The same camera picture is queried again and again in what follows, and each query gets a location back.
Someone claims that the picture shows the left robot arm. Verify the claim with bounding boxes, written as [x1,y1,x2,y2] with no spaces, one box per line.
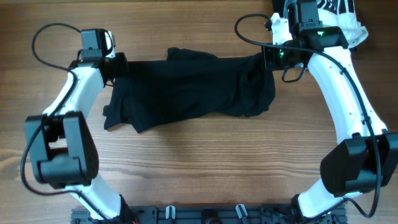
[20,29,137,223]

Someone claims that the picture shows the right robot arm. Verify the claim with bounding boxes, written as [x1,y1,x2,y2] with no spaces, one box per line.
[266,1,397,221]

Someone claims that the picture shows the left black camera cable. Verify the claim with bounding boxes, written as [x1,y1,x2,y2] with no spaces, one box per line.
[19,22,109,223]

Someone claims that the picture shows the black folded garment under jeans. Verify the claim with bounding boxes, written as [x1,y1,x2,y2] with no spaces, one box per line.
[272,0,287,17]

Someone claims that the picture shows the black t-shirt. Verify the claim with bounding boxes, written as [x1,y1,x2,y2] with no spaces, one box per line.
[103,47,275,133]

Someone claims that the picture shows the right black camera cable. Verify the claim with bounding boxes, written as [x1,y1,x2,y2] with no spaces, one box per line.
[234,13,382,218]

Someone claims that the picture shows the white printed garment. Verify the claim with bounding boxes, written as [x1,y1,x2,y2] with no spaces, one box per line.
[317,0,369,49]

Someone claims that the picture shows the black camera cable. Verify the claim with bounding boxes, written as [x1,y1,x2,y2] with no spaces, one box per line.
[19,22,109,223]
[234,13,382,218]

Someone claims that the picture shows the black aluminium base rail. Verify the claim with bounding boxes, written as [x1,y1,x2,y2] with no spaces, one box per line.
[70,204,348,224]

